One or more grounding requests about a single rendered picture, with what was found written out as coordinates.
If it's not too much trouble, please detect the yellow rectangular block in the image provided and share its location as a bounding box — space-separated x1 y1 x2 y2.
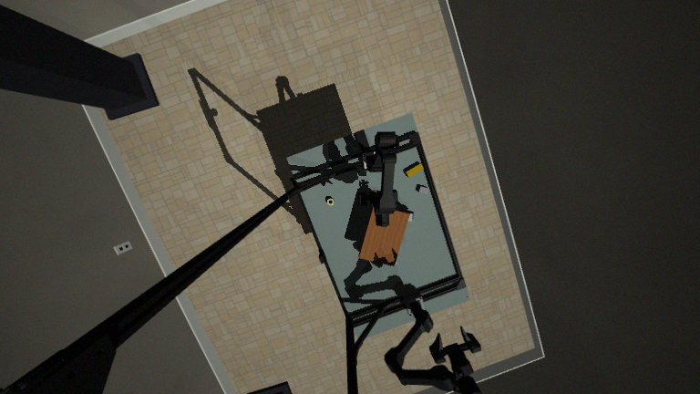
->
405 163 424 178

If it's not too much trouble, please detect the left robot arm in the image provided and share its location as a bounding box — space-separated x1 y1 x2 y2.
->
366 131 399 227

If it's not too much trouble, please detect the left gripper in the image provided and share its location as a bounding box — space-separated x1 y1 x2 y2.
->
358 190 398 206

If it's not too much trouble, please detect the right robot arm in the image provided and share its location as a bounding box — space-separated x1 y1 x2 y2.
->
385 301 482 394

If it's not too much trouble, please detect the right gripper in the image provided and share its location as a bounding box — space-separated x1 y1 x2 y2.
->
429 326 481 364

